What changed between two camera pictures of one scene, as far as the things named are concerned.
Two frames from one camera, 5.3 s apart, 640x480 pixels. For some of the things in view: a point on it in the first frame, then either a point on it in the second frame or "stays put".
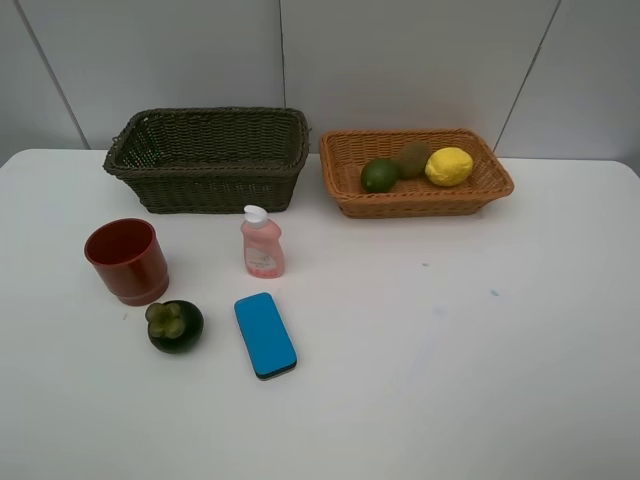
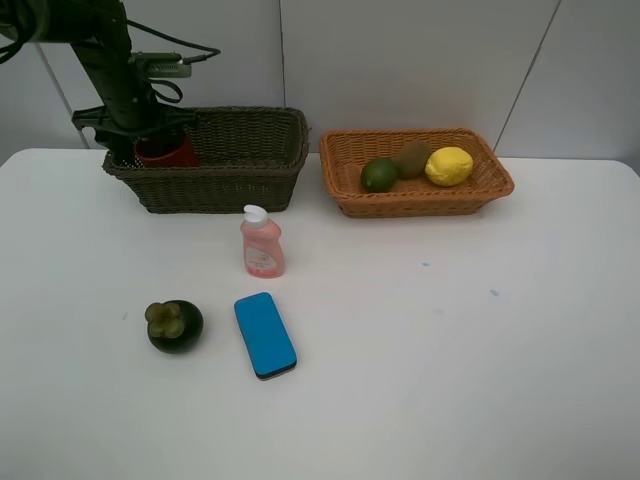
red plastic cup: x=127 y=256 to x=171 y=151
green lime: x=379 y=175 stays put
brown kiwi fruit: x=413 y=159 stays put
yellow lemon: x=449 y=166 stays put
